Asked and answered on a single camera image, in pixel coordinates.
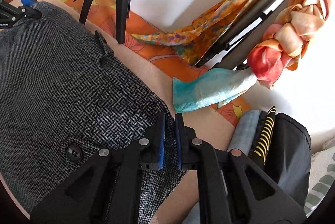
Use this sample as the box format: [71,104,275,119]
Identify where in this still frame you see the grey houndstooth pants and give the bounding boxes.
[1,1,183,223]

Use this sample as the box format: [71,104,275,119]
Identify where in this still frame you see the black yellow striped garment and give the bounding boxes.
[248,106,277,169]

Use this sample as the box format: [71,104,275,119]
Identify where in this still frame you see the folded blue jeans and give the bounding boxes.
[183,110,261,224]

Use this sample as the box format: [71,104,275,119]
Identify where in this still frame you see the orange floral bed sheet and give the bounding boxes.
[37,0,252,128]

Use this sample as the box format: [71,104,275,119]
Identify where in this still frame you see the black folded garment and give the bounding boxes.
[263,113,312,207]

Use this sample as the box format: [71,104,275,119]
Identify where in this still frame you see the green white patterned pillow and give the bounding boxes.
[304,146,334,217]

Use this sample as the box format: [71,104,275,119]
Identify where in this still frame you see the orange patterned scarf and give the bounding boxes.
[132,0,257,66]

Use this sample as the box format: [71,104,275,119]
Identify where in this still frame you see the braided peach teal scarf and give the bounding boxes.
[173,0,332,113]

